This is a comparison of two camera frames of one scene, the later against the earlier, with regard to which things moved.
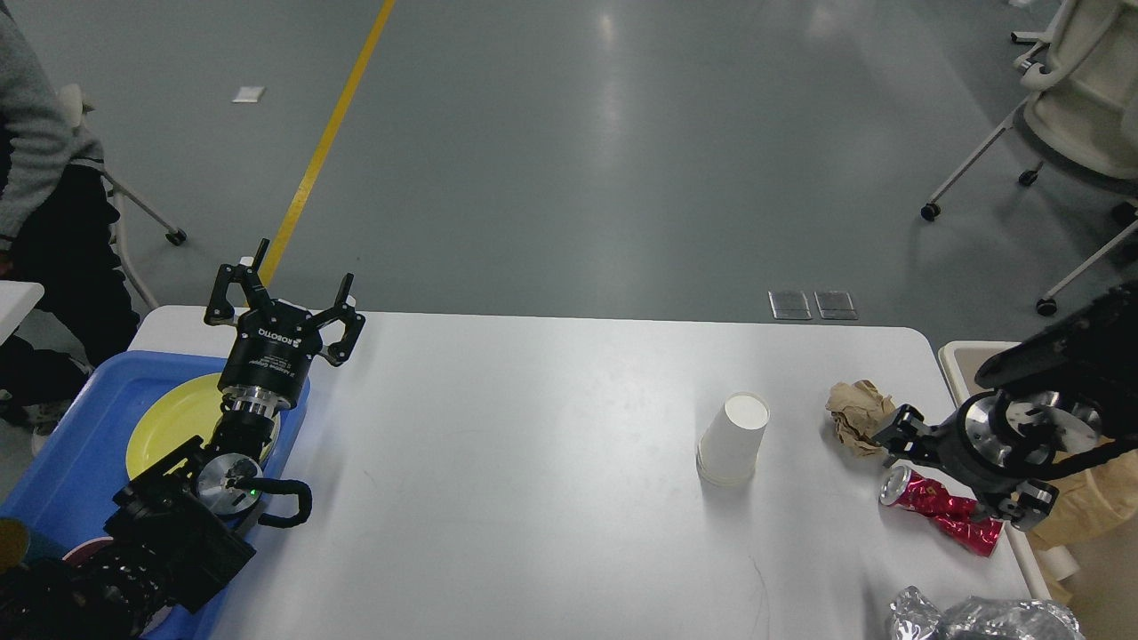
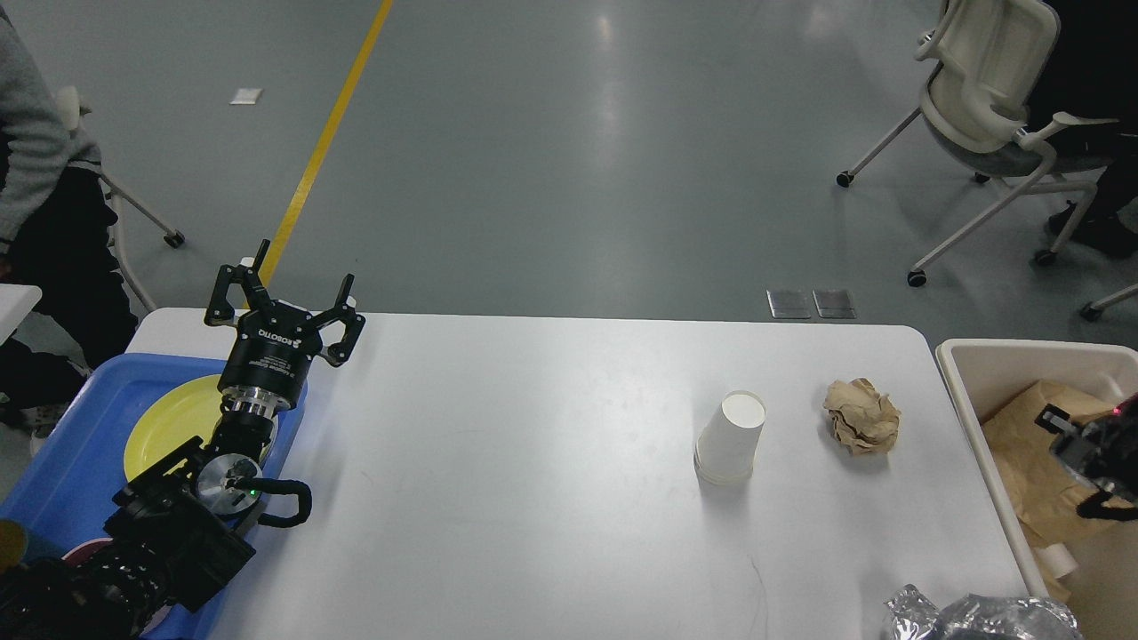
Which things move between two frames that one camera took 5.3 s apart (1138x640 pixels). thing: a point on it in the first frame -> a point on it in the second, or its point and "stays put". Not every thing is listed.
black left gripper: [274, 341] stays put
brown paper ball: [857, 410] stays put
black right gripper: [997, 442] -> [1103, 451]
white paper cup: [727, 451] stays put
